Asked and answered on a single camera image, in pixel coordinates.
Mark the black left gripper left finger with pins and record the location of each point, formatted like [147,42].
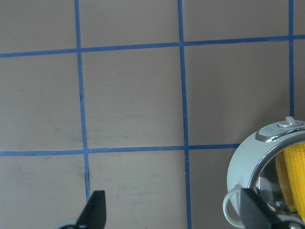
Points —
[93,215]

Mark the yellow corn cob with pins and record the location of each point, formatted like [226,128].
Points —
[290,167]

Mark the pale green electric pot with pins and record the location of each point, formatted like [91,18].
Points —
[253,166]

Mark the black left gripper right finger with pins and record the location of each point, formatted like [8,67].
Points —
[255,214]

